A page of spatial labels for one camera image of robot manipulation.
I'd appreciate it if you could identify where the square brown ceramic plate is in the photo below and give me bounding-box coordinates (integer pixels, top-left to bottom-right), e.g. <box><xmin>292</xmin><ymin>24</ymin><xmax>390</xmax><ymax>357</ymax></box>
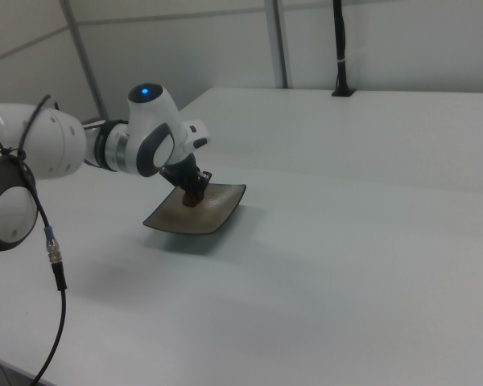
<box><xmin>142</xmin><ymin>183</ymin><xmax>248</xmax><ymax>236</ymax></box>

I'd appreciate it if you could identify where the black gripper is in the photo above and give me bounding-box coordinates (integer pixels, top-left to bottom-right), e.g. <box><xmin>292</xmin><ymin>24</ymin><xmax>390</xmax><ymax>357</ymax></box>
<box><xmin>159</xmin><ymin>154</ymin><xmax>214</xmax><ymax>202</ymax></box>

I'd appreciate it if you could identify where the grey partition post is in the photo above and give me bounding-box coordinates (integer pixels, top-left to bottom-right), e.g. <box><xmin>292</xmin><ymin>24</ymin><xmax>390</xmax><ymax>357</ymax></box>
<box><xmin>264</xmin><ymin>0</ymin><xmax>290</xmax><ymax>90</ymax></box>
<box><xmin>59</xmin><ymin>0</ymin><xmax>109</xmax><ymax>121</ymax></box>

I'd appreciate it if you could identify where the black cable with metal connector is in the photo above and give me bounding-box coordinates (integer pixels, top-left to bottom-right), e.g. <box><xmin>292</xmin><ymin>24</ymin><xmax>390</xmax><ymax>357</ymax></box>
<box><xmin>0</xmin><ymin>93</ymin><xmax>70</xmax><ymax>386</ymax></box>

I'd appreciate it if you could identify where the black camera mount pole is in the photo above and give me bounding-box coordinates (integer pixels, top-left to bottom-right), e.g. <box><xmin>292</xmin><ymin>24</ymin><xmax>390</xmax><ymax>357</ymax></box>
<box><xmin>331</xmin><ymin>0</ymin><xmax>357</xmax><ymax>98</ymax></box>

